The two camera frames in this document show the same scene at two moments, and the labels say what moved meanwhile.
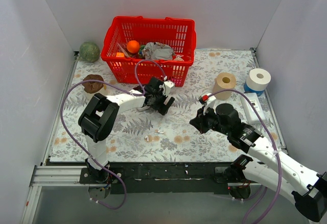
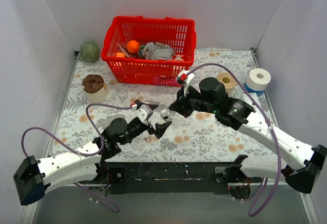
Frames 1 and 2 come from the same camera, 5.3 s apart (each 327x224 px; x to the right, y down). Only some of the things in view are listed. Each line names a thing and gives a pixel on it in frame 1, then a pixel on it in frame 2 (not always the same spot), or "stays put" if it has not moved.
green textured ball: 89,52 stays put
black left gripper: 161,103 to 149,125
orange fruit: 133,46 stays put
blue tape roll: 246,90 stays put
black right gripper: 200,123 to 182,102
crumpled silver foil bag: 155,50 stays put
